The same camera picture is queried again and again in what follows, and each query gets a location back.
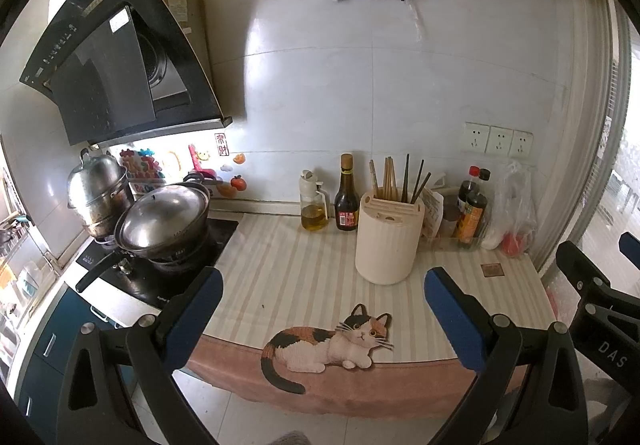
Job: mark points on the patterned-top wooden chopstick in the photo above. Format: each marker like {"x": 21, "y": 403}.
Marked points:
{"x": 372, "y": 177}

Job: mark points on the steel steamer pot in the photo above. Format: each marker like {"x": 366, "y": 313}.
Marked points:
{"x": 97, "y": 190}

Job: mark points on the plain light bamboo chopstick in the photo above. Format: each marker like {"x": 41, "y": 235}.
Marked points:
{"x": 385, "y": 180}
{"x": 389, "y": 180}

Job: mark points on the small orange fruit sticker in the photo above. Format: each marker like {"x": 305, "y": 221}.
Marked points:
{"x": 239, "y": 158}

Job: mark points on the dark vinegar bottle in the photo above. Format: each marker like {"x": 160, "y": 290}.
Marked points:
{"x": 346, "y": 202}

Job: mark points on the glass jar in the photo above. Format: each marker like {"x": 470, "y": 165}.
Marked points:
{"x": 450, "y": 219}

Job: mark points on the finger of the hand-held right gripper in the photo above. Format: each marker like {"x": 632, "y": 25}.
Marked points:
{"x": 631, "y": 247}
{"x": 577, "y": 267}

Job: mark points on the printed snack bag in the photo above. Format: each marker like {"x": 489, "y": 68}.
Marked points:
{"x": 432, "y": 212}

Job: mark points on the cream utensil holder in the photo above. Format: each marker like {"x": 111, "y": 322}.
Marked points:
{"x": 387, "y": 245}

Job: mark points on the cat-print striped mat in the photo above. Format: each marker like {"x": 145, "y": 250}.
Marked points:
{"x": 300, "y": 265}

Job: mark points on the steel wok with lid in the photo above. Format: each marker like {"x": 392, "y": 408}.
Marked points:
{"x": 95, "y": 277}

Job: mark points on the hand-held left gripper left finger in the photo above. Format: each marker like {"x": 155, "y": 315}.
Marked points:
{"x": 195, "y": 320}

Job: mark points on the white bagged item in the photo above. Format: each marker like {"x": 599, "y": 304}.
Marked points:
{"x": 492, "y": 240}

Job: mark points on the persimmon wall sticker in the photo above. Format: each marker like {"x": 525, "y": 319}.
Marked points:
{"x": 238, "y": 182}

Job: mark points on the clear plastic organizer bin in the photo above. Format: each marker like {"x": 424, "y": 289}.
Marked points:
{"x": 440, "y": 241}

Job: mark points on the red-cap dark sauce bottle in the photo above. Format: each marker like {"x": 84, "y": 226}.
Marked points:
{"x": 465, "y": 187}

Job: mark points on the steel wok lid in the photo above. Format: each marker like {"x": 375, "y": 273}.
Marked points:
{"x": 162, "y": 220}

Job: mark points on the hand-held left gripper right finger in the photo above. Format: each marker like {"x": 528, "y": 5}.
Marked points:
{"x": 452, "y": 320}

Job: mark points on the black glass gas stove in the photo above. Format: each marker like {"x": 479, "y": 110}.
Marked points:
{"x": 222, "y": 235}

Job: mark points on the range hood chimney cover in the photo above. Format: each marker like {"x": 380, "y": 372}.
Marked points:
{"x": 185, "y": 0}

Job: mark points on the red tomato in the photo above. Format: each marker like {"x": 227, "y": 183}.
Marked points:
{"x": 512, "y": 244}

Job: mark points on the grey window frame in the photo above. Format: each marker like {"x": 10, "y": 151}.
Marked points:
{"x": 585, "y": 125}

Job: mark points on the dark wooden chopstick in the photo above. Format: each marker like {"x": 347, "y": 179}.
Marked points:
{"x": 424, "y": 187}
{"x": 419, "y": 180}
{"x": 405, "y": 177}

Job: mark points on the grey fuzzy garment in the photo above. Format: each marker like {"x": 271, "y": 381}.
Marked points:
{"x": 292, "y": 439}

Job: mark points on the colourful wall sticker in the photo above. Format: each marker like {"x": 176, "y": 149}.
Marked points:
{"x": 142, "y": 165}

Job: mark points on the glass oil dispenser bottle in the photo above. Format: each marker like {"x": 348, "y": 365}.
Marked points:
{"x": 314, "y": 207}

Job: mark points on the blue kitchen cabinet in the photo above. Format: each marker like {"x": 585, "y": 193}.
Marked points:
{"x": 50, "y": 340}

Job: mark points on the clear plastic bag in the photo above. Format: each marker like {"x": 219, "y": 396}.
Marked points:
{"x": 515, "y": 200}

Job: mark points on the orange-label soy sauce bottle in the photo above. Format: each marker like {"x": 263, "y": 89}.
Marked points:
{"x": 471, "y": 222}

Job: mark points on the black range hood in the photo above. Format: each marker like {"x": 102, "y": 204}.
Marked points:
{"x": 100, "y": 75}

